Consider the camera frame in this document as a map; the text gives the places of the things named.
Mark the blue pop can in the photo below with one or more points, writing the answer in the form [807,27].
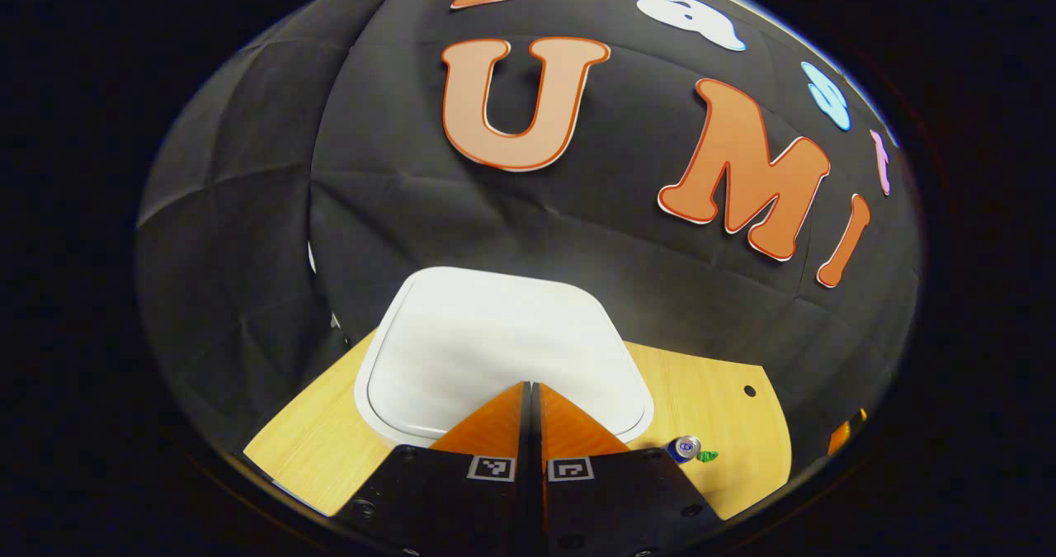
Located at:
[683,450]

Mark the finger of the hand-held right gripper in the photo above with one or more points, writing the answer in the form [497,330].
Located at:
[839,437]

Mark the white desktop garbage bin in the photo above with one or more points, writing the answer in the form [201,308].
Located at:
[495,334]

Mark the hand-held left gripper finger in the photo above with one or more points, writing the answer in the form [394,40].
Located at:
[538,491]
[525,491]

